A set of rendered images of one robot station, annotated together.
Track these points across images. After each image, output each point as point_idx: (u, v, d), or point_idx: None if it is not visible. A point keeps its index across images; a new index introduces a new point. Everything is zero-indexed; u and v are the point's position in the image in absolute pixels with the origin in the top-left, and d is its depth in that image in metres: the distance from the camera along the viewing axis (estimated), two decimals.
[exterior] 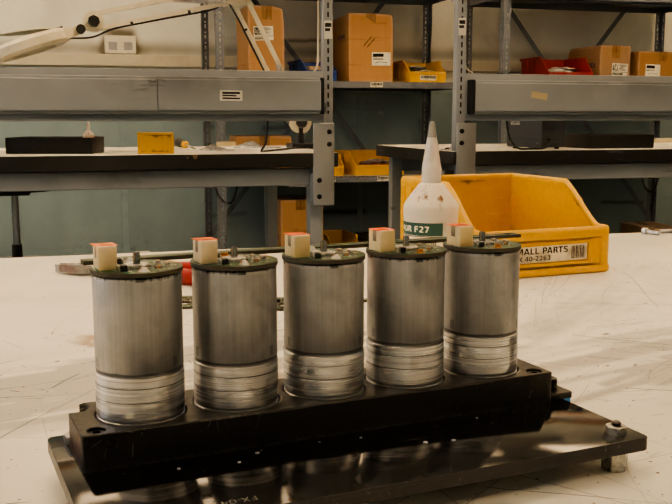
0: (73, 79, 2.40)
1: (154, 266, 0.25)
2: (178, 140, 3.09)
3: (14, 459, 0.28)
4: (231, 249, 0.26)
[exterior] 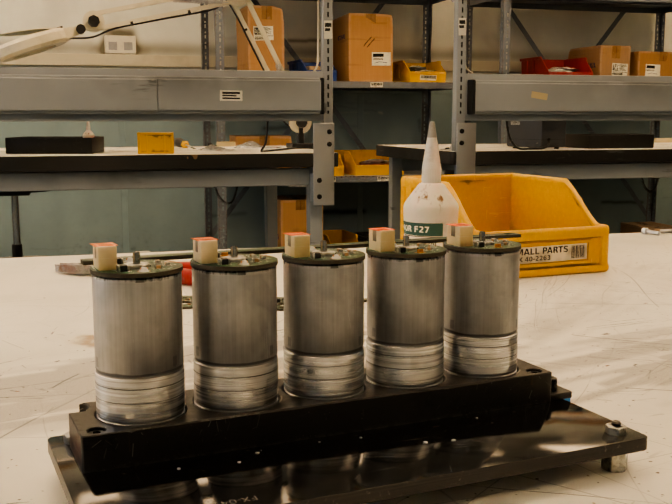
0: (73, 79, 2.40)
1: (154, 266, 0.25)
2: (178, 140, 3.09)
3: (14, 459, 0.28)
4: (231, 249, 0.26)
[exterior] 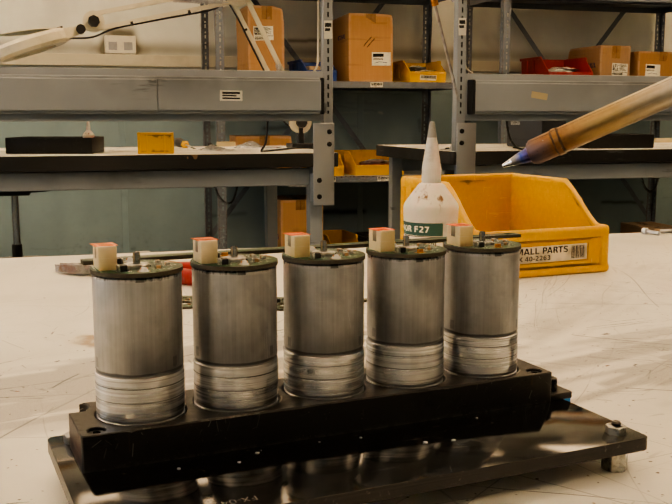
0: (73, 79, 2.40)
1: (154, 266, 0.25)
2: (178, 140, 3.09)
3: (14, 459, 0.28)
4: (231, 249, 0.26)
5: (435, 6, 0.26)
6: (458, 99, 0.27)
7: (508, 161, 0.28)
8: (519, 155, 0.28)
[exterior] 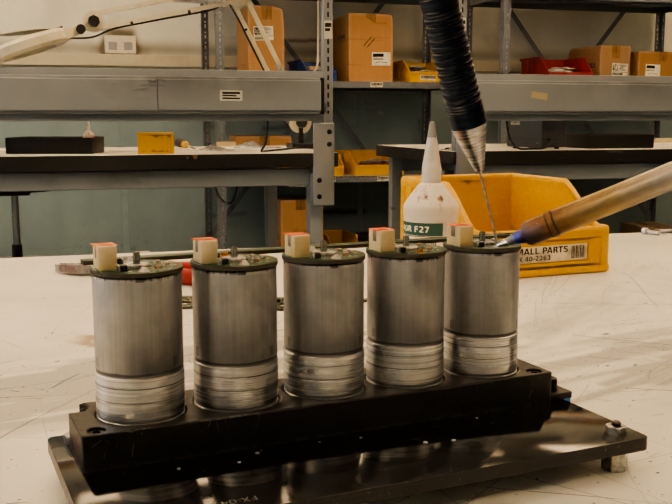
0: (73, 79, 2.40)
1: (154, 266, 0.25)
2: (178, 140, 3.09)
3: (14, 459, 0.28)
4: (231, 249, 0.26)
5: None
6: None
7: (503, 242, 0.29)
8: (514, 236, 0.29)
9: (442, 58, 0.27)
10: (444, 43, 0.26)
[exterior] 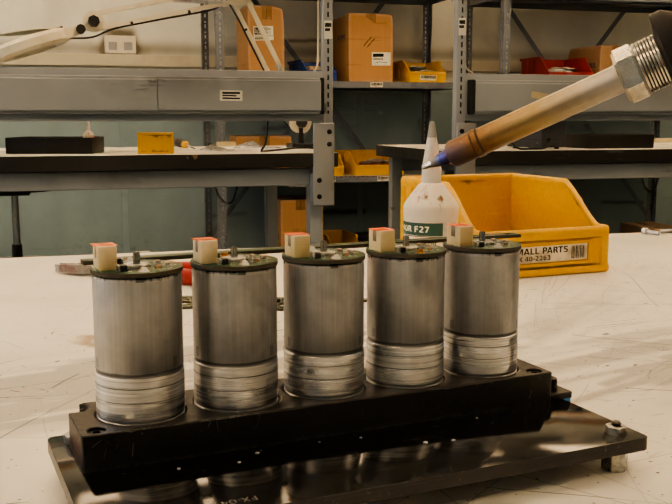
0: (73, 79, 2.40)
1: (154, 266, 0.25)
2: (178, 140, 3.09)
3: (14, 459, 0.28)
4: (231, 249, 0.26)
5: None
6: None
7: (428, 163, 0.27)
8: (438, 156, 0.27)
9: None
10: None
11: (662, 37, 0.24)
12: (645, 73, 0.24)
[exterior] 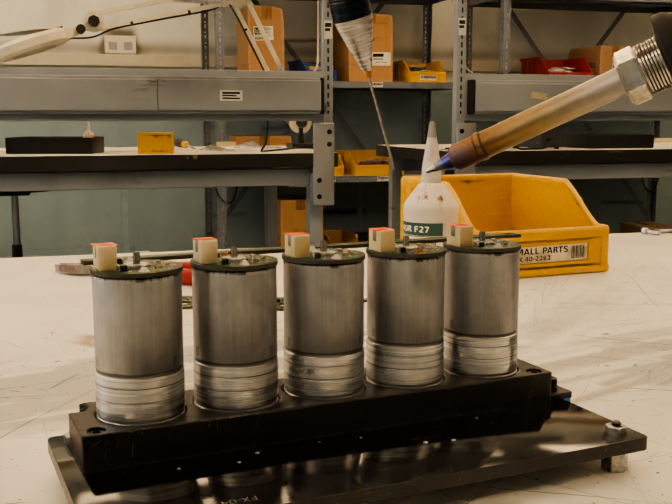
0: (73, 79, 2.40)
1: (154, 266, 0.25)
2: (178, 140, 3.09)
3: (14, 459, 0.28)
4: (231, 249, 0.26)
5: (369, 78, 0.26)
6: (394, 169, 0.27)
7: (431, 167, 0.27)
8: (442, 160, 0.27)
9: None
10: None
11: (663, 39, 0.24)
12: (647, 75, 0.24)
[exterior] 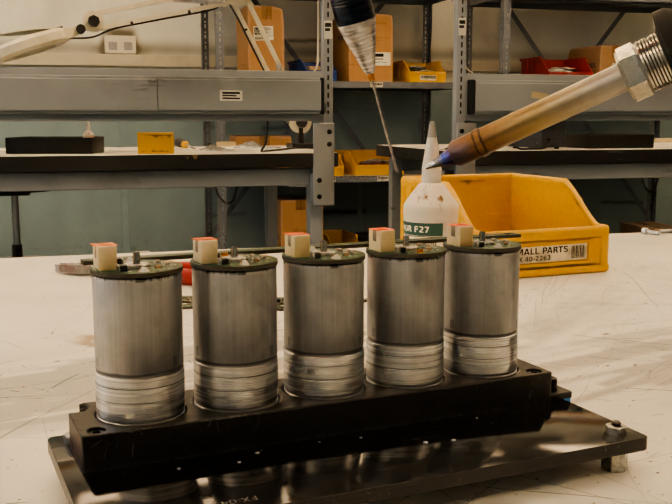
0: (73, 79, 2.40)
1: (154, 266, 0.25)
2: (178, 140, 3.09)
3: (14, 459, 0.28)
4: (231, 249, 0.26)
5: (372, 81, 0.26)
6: (397, 171, 0.27)
7: (431, 163, 0.27)
8: (442, 156, 0.27)
9: None
10: None
11: (665, 35, 0.24)
12: (648, 71, 0.24)
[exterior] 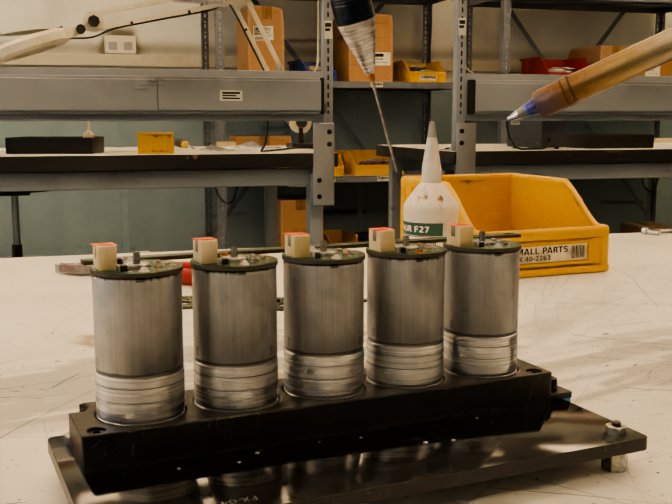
0: (73, 79, 2.40)
1: (154, 266, 0.25)
2: (178, 140, 3.09)
3: (14, 459, 0.28)
4: (231, 249, 0.26)
5: (372, 81, 0.26)
6: (397, 171, 0.27)
7: (514, 114, 0.26)
8: (526, 106, 0.26)
9: None
10: None
11: None
12: None
